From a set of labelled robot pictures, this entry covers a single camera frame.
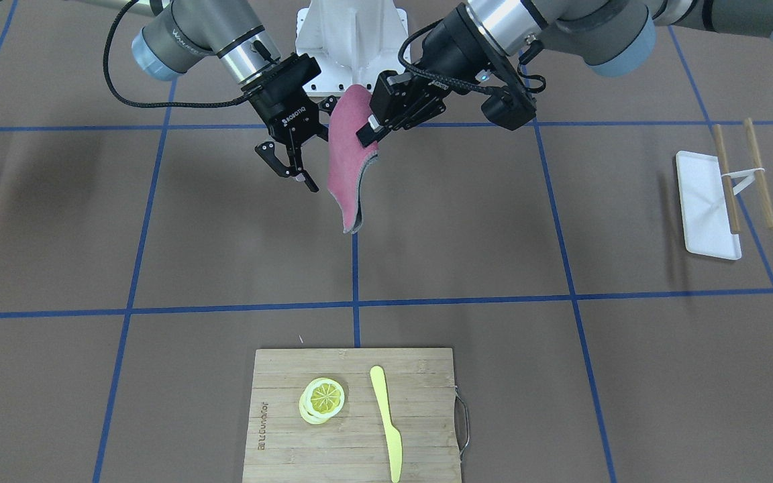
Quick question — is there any wooden rack bar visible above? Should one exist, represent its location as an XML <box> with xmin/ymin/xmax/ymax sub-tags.
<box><xmin>712</xmin><ymin>123</ymin><xmax>741</xmax><ymax>235</ymax></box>
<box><xmin>743</xmin><ymin>118</ymin><xmax>773</xmax><ymax>229</ymax></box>

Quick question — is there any white pedestal column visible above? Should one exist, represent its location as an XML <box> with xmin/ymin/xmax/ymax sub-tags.
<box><xmin>295</xmin><ymin>1</ymin><xmax>410</xmax><ymax>99</ymax></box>

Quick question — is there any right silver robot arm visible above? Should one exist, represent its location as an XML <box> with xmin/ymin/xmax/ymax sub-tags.
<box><xmin>99</xmin><ymin>1</ymin><xmax>330</xmax><ymax>193</ymax></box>

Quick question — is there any pink cloth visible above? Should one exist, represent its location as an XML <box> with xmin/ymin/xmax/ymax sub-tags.
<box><xmin>327</xmin><ymin>85</ymin><xmax>378</xmax><ymax>233</ymax></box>

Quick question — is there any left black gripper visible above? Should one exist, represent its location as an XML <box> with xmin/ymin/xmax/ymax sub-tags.
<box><xmin>356</xmin><ymin>70</ymin><xmax>453</xmax><ymax>149</ymax></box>

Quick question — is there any wooden cutting board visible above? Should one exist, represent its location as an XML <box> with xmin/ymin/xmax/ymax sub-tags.
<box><xmin>242</xmin><ymin>347</ymin><xmax>462</xmax><ymax>482</ymax></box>

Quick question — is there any yellow lemon slice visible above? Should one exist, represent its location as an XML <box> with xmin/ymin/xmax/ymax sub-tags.
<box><xmin>298</xmin><ymin>377</ymin><xmax>346</xmax><ymax>425</ymax></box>

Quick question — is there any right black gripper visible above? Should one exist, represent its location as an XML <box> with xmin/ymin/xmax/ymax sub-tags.
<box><xmin>242</xmin><ymin>53</ymin><xmax>326</xmax><ymax>193</ymax></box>

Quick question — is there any white rack tray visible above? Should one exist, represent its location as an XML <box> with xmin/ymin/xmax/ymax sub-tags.
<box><xmin>675</xmin><ymin>150</ymin><xmax>742</xmax><ymax>261</ymax></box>

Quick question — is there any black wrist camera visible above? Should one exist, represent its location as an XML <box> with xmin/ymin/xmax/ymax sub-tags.
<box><xmin>480</xmin><ymin>85</ymin><xmax>537</xmax><ymax>131</ymax></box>

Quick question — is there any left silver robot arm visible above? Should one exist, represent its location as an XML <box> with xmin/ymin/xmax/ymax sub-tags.
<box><xmin>356</xmin><ymin>1</ymin><xmax>773</xmax><ymax>147</ymax></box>

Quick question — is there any yellow plastic knife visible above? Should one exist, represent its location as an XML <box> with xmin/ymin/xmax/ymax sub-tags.
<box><xmin>369</xmin><ymin>365</ymin><xmax>404</xmax><ymax>482</ymax></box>

